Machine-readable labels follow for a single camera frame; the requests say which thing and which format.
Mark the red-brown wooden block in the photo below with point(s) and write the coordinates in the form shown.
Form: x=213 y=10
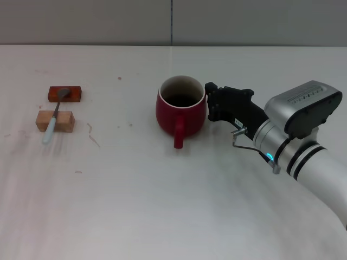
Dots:
x=76 y=93

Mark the red ceramic cup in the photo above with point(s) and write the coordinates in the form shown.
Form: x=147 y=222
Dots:
x=168 y=119

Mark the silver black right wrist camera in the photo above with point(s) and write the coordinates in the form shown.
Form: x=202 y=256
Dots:
x=306 y=108

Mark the light wooden block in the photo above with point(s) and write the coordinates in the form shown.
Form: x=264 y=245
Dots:
x=65 y=120

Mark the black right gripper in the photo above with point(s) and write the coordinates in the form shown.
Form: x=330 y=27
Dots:
x=246 y=111

